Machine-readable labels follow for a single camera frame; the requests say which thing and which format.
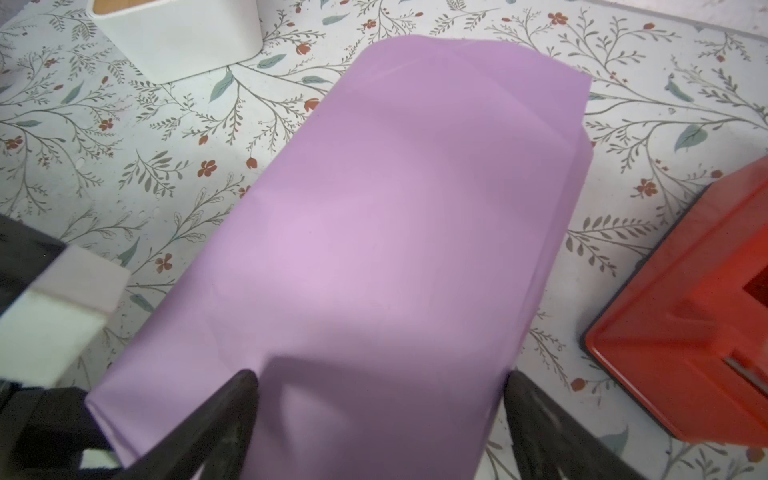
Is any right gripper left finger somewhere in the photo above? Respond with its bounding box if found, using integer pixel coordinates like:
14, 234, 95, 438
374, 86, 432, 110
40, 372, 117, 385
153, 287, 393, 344
116, 369, 259, 479

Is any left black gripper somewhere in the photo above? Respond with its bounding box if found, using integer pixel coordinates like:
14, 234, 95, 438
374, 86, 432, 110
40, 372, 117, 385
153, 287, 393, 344
0, 212, 133, 480

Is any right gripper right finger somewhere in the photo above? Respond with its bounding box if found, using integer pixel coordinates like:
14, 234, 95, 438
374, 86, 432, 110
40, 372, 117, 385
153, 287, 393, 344
505, 370, 643, 480

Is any pink wrapping paper sheet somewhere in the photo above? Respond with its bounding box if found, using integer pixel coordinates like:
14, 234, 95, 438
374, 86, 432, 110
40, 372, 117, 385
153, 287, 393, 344
87, 36, 593, 479

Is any white box with wooden lid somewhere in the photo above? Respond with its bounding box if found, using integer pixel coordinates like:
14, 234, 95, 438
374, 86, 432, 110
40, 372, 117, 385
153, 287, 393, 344
86, 0, 263, 84

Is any red tape dispenser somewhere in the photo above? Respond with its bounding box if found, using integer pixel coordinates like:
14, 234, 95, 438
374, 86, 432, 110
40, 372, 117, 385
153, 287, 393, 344
581, 159, 767, 447

